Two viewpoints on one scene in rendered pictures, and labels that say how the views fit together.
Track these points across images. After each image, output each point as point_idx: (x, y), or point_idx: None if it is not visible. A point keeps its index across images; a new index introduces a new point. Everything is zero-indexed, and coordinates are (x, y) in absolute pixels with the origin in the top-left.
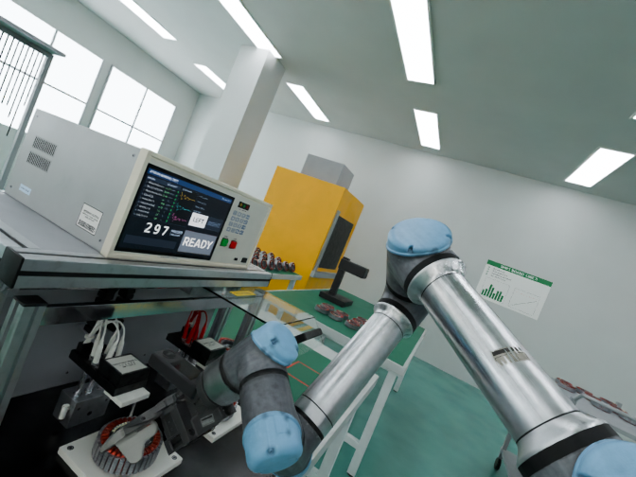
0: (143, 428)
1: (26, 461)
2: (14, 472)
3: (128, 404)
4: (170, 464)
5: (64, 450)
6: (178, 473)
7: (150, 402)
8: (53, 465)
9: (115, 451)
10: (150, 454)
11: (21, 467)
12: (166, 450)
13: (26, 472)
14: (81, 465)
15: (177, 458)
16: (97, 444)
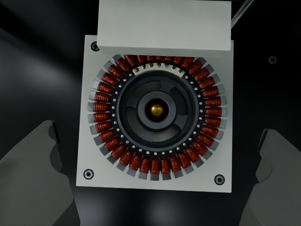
0: (195, 101)
1: (52, 30)
2: (31, 40)
3: (131, 54)
4: (202, 188)
5: (86, 45)
6: (207, 202)
7: (291, 18)
8: (73, 58)
9: (98, 129)
10: (154, 179)
11: (41, 36)
12: (220, 154)
13: (42, 49)
14: (88, 90)
15: (222, 185)
16: (92, 85)
